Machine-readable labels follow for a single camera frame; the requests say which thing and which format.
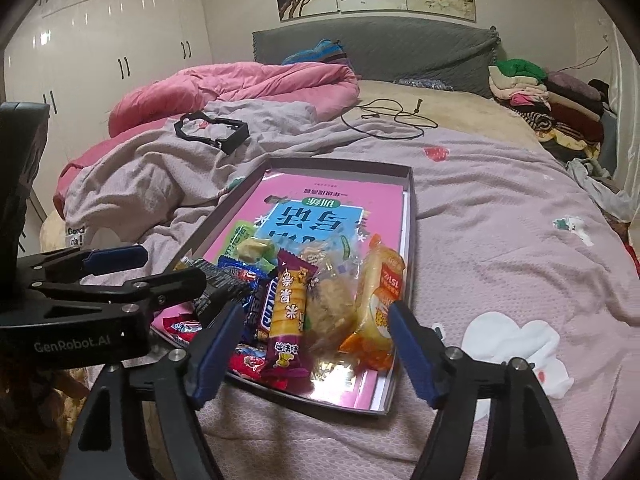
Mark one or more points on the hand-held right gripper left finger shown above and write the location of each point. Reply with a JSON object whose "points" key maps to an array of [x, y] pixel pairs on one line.
{"points": [[220, 355]]}

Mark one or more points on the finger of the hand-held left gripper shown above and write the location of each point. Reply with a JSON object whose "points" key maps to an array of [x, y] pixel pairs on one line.
{"points": [[170, 282], [115, 257]]}

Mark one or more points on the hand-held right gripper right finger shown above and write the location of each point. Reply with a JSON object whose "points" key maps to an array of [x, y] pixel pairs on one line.
{"points": [[410, 355]]}

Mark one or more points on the red white candy wrapper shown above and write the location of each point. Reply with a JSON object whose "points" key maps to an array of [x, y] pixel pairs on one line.
{"points": [[185, 327]]}

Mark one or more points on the black green snack packet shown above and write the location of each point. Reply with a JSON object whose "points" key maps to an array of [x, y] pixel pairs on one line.
{"points": [[215, 285]]}

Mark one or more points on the orange snack packet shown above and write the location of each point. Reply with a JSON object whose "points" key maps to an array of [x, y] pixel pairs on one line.
{"points": [[375, 310]]}

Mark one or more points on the brown chocolate bar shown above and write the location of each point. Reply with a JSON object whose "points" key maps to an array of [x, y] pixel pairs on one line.
{"points": [[262, 310]]}

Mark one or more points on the blue cookie packet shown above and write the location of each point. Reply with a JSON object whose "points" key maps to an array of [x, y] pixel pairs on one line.
{"points": [[235, 267]]}

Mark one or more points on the purple biscuit packet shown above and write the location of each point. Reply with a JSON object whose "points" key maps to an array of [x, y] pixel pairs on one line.
{"points": [[290, 310]]}

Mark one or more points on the green candy packet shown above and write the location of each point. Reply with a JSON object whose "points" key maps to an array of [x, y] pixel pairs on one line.
{"points": [[255, 250]]}

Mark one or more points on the clear meat floss cake packet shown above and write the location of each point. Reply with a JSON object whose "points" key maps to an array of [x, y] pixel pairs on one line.
{"points": [[330, 310]]}

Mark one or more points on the shallow dark cardboard box tray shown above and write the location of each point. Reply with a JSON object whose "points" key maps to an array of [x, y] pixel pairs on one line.
{"points": [[406, 260]]}

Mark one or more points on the pink book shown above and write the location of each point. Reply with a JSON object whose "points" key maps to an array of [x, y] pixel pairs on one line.
{"points": [[320, 195]]}

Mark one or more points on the purple printed blanket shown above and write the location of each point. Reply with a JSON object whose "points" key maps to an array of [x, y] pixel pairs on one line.
{"points": [[500, 200]]}

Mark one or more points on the pink quilt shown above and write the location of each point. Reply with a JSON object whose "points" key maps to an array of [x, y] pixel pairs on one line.
{"points": [[200, 90]]}

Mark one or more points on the white wardrobe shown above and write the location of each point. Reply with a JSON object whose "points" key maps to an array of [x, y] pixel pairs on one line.
{"points": [[100, 35]]}

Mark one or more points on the grey floral cloth bundle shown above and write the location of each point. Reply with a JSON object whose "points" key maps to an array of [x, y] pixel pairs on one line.
{"points": [[595, 175]]}

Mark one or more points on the patterned blue pillow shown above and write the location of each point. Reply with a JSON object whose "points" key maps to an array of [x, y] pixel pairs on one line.
{"points": [[425, 83]]}

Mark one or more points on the blue knit garment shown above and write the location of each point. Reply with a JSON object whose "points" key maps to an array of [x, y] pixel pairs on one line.
{"points": [[320, 52]]}

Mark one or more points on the pile of folded clothes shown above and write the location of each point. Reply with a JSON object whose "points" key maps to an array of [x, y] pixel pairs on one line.
{"points": [[565, 105]]}

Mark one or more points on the grey headboard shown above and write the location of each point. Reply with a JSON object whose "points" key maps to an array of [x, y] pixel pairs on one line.
{"points": [[400, 50]]}

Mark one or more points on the white curtain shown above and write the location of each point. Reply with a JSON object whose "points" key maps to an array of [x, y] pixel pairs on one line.
{"points": [[627, 110]]}

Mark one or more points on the black plastic frame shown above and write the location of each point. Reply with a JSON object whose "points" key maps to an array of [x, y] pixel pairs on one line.
{"points": [[235, 135]]}

